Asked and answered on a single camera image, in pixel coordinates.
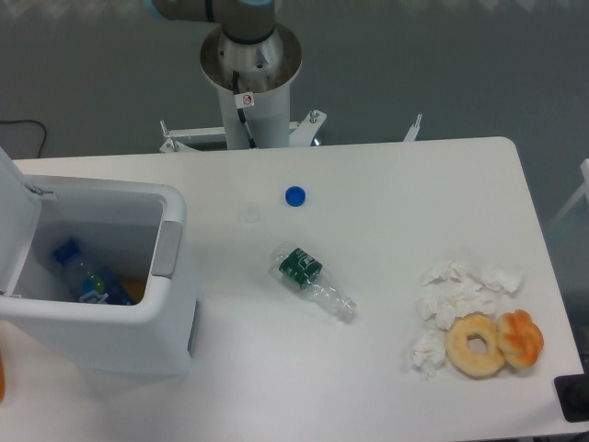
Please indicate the white trash can lid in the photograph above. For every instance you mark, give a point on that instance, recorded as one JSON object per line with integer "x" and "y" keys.
{"x": 20, "y": 215}

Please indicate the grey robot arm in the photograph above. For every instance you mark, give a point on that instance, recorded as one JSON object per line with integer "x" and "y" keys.
{"x": 245, "y": 22}

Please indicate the blue bottle cap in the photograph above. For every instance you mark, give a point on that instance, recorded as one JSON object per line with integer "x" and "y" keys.
{"x": 295, "y": 196}

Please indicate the white bottle cap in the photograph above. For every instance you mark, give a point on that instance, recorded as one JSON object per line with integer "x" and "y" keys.
{"x": 251, "y": 214}

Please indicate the white trash can body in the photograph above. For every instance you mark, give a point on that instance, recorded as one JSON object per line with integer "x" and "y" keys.
{"x": 139, "y": 231}

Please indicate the clear crushed plastic bottle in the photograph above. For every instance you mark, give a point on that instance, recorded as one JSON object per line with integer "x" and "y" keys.
{"x": 299, "y": 272}

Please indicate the orange item inside bin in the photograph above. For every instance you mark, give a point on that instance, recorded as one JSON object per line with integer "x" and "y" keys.
{"x": 134, "y": 288}

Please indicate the large crumpled white tissue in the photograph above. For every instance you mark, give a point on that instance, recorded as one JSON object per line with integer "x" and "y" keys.
{"x": 454, "y": 290}

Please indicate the small crumpled white tissue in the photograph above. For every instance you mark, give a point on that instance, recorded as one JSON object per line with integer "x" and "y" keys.
{"x": 427, "y": 353}

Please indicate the blue labelled bottle in bin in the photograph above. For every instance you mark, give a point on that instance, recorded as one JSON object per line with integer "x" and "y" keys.
{"x": 89, "y": 280}

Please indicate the orange twisted bread roll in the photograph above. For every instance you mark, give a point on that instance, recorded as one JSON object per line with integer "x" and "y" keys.
{"x": 519, "y": 339}

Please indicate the black device at table corner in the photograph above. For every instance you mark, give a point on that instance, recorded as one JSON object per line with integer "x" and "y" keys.
{"x": 572, "y": 392}

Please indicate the orange object at left edge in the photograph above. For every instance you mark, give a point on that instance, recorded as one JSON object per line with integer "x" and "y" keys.
{"x": 2, "y": 380}

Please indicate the white metal base frame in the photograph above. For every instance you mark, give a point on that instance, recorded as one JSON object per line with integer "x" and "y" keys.
{"x": 304, "y": 133}

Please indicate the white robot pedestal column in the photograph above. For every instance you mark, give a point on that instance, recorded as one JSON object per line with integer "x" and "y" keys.
{"x": 253, "y": 86}

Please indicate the plain ring doughnut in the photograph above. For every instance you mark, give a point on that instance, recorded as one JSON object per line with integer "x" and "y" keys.
{"x": 472, "y": 347}

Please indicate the white frame at right edge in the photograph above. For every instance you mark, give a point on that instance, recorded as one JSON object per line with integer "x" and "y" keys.
{"x": 580, "y": 194}

